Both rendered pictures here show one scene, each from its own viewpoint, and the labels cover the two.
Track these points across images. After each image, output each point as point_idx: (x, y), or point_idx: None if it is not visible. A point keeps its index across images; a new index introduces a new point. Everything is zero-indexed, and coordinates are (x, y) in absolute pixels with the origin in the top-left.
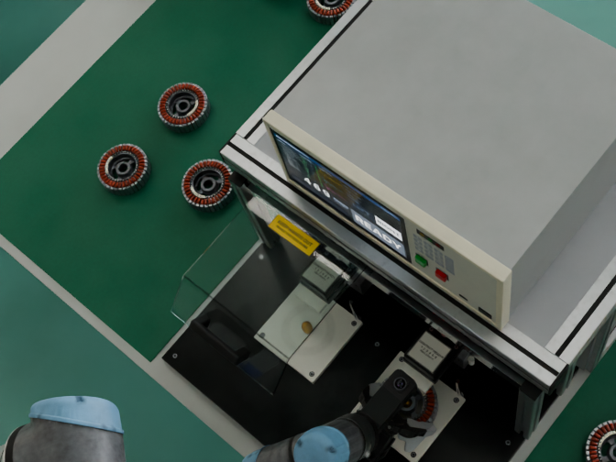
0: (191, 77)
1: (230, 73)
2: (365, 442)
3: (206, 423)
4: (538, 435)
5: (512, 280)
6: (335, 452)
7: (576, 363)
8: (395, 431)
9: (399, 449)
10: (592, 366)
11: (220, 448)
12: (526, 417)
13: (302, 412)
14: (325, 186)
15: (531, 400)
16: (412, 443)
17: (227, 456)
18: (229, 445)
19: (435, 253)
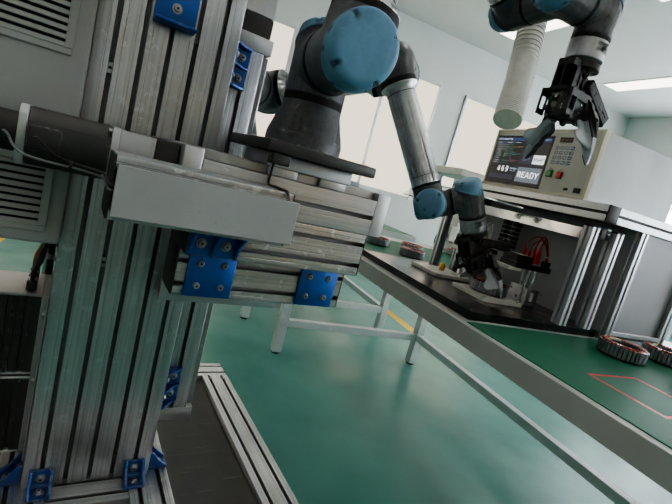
0: None
1: None
2: (485, 215)
3: (369, 264)
4: (563, 334)
5: (606, 150)
6: (480, 180)
7: (606, 284)
8: (490, 254)
9: (476, 293)
10: (606, 327)
11: (295, 425)
12: (573, 272)
13: (424, 275)
14: (510, 160)
15: (590, 229)
16: (489, 283)
17: (296, 429)
18: (301, 427)
19: (564, 152)
